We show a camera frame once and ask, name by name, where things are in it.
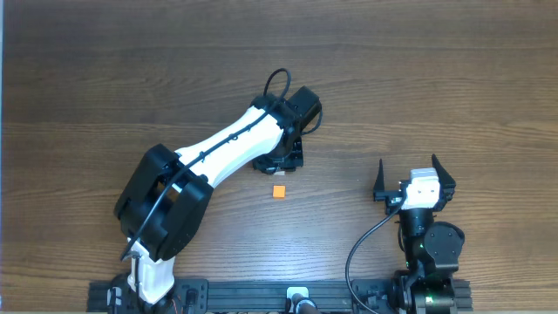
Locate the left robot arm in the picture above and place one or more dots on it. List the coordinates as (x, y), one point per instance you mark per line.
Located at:
(235, 148)

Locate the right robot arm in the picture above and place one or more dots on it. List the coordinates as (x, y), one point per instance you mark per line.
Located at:
(438, 244)

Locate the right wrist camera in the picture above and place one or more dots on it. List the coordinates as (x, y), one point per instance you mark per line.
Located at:
(420, 189)

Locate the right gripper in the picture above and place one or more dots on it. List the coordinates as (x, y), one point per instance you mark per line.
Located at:
(390, 201)

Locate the mounting rail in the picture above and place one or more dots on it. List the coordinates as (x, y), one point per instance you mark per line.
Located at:
(253, 296)

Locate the orange cube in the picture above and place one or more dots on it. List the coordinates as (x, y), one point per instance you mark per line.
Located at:
(279, 192)

